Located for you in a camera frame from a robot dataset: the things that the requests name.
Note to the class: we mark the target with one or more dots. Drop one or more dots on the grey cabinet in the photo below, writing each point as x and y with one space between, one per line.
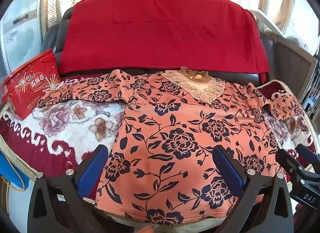
295 67

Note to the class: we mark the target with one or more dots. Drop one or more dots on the blue bag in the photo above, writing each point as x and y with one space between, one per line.
10 173

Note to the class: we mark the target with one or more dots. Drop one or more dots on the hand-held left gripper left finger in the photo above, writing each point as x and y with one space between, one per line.
92 171

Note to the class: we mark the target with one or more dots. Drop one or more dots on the black sofa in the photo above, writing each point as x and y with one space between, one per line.
268 55

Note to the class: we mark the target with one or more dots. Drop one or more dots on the dotted white curtain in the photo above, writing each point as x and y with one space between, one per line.
53 2

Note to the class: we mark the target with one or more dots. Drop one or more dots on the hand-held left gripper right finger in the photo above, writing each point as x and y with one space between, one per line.
230 171

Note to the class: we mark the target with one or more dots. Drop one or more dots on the red and white floral blanket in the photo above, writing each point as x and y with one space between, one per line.
62 122

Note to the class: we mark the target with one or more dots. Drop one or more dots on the orange floral shirt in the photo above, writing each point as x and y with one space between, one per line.
175 135

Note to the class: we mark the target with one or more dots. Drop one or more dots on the white chair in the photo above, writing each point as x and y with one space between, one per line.
265 20

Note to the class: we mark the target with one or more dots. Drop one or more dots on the red quilt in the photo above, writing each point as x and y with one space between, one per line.
162 35

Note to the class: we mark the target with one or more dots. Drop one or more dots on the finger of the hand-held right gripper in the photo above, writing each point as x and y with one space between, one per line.
310 156
288 161

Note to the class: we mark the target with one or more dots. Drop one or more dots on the red snack box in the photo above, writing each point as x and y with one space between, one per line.
32 85

